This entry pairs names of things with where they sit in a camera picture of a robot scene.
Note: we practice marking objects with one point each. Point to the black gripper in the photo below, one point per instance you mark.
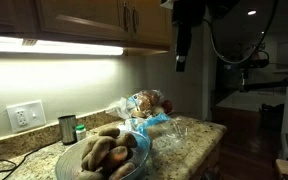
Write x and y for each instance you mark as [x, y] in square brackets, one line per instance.
[183, 40]

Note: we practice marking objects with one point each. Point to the clear bread bag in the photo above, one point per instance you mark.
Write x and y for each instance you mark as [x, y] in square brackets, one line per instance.
[145, 103]

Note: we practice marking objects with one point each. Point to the blue clear plastic potato bag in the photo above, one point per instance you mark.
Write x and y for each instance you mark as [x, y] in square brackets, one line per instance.
[157, 121]

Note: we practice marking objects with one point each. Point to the brown potato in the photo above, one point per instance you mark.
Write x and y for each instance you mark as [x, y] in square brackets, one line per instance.
[97, 151]
[127, 140]
[109, 132]
[122, 170]
[115, 156]
[89, 175]

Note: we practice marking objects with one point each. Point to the clear glass bowl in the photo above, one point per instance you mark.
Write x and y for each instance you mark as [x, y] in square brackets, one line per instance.
[67, 163]

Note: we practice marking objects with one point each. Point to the red round produce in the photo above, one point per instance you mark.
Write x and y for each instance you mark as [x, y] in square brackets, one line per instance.
[167, 106]

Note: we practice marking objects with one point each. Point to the red bicycle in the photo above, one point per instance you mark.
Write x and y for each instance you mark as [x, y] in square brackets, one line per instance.
[254, 53]

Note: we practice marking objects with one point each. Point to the large ceiling light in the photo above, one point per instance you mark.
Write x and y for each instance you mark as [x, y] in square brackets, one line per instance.
[251, 12]

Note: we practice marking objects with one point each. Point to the small ceiling light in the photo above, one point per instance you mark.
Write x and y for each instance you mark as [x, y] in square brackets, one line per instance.
[262, 32]

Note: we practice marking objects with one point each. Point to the under-cabinet light strip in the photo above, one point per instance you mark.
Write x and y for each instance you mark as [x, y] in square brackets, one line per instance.
[67, 47]

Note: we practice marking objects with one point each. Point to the dark floor bin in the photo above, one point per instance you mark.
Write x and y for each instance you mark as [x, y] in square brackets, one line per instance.
[272, 116]

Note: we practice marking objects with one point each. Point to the white pill bottle green cap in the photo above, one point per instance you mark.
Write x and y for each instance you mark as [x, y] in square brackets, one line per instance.
[80, 134]

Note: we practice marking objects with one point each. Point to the metal cup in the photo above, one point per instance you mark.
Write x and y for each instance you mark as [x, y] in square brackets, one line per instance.
[67, 130]

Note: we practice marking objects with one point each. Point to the black camera stand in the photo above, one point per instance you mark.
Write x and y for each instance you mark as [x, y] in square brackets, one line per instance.
[267, 86]

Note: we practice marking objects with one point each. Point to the wooden wall cabinet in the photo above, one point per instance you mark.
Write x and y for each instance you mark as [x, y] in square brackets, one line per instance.
[84, 16]

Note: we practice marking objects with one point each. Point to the white outlet switch plate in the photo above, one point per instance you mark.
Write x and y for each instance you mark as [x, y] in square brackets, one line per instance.
[25, 116]

